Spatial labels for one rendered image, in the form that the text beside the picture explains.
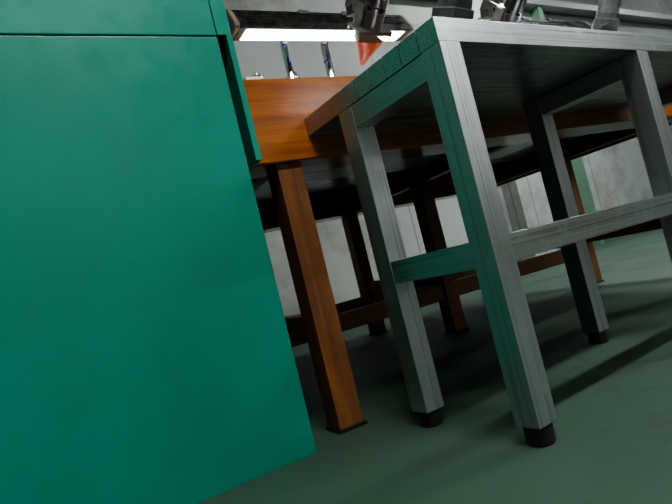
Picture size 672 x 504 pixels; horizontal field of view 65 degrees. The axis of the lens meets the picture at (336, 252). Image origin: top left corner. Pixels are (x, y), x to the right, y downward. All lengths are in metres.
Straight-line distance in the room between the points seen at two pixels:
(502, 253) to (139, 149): 0.65
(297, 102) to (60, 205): 0.53
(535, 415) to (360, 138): 0.57
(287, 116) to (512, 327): 0.65
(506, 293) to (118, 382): 0.64
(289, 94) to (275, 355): 0.56
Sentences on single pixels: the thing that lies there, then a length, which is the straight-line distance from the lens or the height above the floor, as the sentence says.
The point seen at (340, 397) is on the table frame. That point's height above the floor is 0.07.
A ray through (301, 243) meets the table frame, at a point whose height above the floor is 0.40.
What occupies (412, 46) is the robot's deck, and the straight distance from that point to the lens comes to 0.92.
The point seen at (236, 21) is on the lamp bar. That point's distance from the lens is 1.60.
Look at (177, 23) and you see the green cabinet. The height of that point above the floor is 0.86.
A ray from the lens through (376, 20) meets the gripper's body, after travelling 1.44.
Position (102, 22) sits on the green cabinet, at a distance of 1.12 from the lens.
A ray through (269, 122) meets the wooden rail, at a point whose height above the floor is 0.67.
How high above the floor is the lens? 0.32
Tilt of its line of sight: 2 degrees up
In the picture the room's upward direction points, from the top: 14 degrees counter-clockwise
